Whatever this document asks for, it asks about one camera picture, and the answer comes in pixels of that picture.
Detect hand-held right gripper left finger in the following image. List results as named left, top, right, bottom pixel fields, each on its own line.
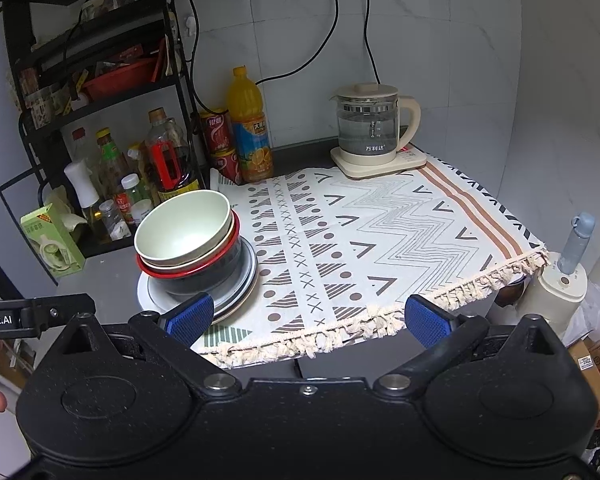
left=55, top=292, right=243, bottom=401

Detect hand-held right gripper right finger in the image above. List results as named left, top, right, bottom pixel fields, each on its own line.
left=372, top=294, right=567, bottom=394

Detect white plate with grey ring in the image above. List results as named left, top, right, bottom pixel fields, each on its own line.
left=137, top=255, right=259, bottom=325

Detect red and black bowl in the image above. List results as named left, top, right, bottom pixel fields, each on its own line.
left=137, top=210, right=243, bottom=297

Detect white plate with blue print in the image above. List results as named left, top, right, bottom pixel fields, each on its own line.
left=207, top=240, right=259, bottom=311

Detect pale green bowl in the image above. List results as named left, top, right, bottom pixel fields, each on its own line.
left=139, top=215, right=237, bottom=269
left=134, top=190, right=233, bottom=263

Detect green cardboard box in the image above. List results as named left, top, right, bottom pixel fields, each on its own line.
left=20, top=203, right=87, bottom=278

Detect black metal shelf rack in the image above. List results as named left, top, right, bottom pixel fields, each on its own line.
left=2, top=0, right=211, bottom=257

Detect dark brown pot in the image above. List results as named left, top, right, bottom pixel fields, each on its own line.
left=495, top=280, right=528, bottom=308

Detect patterned fringed table cloth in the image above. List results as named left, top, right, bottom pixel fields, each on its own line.
left=200, top=150, right=551, bottom=368

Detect small clear jar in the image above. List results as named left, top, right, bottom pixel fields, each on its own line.
left=98, top=199, right=131, bottom=241

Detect small white jar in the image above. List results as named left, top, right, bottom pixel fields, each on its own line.
left=130, top=199, right=153, bottom=226

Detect white spray bottle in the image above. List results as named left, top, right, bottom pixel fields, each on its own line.
left=64, top=159, right=103, bottom=238

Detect white round appliance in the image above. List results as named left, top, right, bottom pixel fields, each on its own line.
left=525, top=252, right=590, bottom=341

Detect small red label bottle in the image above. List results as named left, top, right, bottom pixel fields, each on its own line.
left=120, top=173, right=143, bottom=211

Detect green patterned cloth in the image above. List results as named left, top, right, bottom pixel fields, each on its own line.
left=202, top=167, right=253, bottom=351

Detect green label bottle yellow cap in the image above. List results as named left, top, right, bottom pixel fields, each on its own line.
left=96, top=127, right=131, bottom=191

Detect clear bottle with red cap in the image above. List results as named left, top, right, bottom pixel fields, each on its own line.
left=70, top=127, right=98, bottom=171

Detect cream kettle base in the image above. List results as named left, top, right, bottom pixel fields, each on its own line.
left=329, top=144, right=427, bottom=179

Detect blue bottle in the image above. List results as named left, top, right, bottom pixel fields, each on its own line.
left=557, top=211, right=597, bottom=276

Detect cardboard boxes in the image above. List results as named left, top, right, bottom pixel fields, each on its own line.
left=567, top=330, right=600, bottom=431

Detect orange juice bottle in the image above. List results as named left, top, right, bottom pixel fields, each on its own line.
left=227, top=66, right=274, bottom=183

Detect pile of snack packets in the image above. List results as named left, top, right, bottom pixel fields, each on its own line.
left=17, top=67, right=88, bottom=128

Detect glass electric kettle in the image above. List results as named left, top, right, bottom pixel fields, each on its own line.
left=330, top=81, right=422, bottom=158

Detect red plastic basket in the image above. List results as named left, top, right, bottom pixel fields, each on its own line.
left=82, top=57, right=158, bottom=101

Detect dark sauce bottle red handle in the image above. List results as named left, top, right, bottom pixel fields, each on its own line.
left=144, top=107, right=197, bottom=203

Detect black power cable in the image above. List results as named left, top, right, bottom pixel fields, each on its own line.
left=172, top=0, right=206, bottom=111
left=359, top=0, right=383, bottom=85
left=254, top=0, right=342, bottom=86

